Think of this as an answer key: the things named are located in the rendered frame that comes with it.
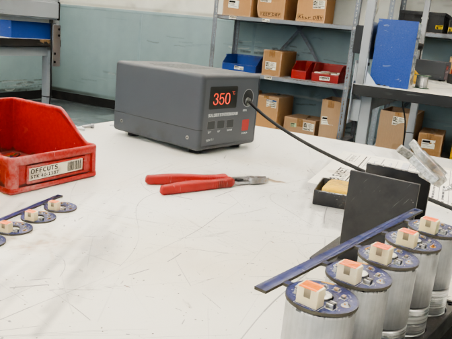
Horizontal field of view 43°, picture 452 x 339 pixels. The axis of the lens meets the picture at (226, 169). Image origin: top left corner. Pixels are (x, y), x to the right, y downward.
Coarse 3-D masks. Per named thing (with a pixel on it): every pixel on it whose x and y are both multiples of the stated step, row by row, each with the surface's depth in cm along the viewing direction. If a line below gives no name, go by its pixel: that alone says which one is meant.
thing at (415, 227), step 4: (412, 220) 29; (416, 220) 29; (408, 224) 28; (412, 224) 28; (416, 224) 28; (440, 224) 29; (444, 224) 28; (412, 228) 28; (416, 228) 28; (444, 228) 28; (448, 228) 28; (420, 232) 27; (424, 232) 27; (440, 232) 27; (444, 232) 27; (448, 232) 28; (428, 236) 27; (432, 236) 27; (436, 236) 27; (440, 236) 27; (444, 236) 27; (448, 236) 27
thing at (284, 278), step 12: (408, 216) 30; (384, 228) 27; (348, 240) 25; (360, 240) 25; (324, 252) 23; (336, 252) 24; (300, 264) 22; (312, 264) 22; (324, 264) 22; (276, 276) 21; (288, 276) 21; (264, 288) 20; (276, 288) 20
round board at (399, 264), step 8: (360, 248) 24; (368, 248) 24; (360, 256) 23; (368, 256) 23; (400, 256) 24; (408, 256) 24; (376, 264) 23; (384, 264) 23; (392, 264) 23; (400, 264) 23; (408, 264) 23; (416, 264) 23
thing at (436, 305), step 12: (408, 228) 28; (444, 240) 27; (444, 252) 27; (444, 264) 27; (444, 276) 27; (444, 288) 28; (432, 300) 28; (444, 300) 28; (432, 312) 28; (444, 312) 28
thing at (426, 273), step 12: (420, 240) 26; (420, 264) 25; (432, 264) 25; (420, 276) 25; (432, 276) 25; (420, 288) 25; (432, 288) 26; (420, 300) 25; (420, 312) 25; (408, 324) 26; (420, 324) 26; (408, 336) 26
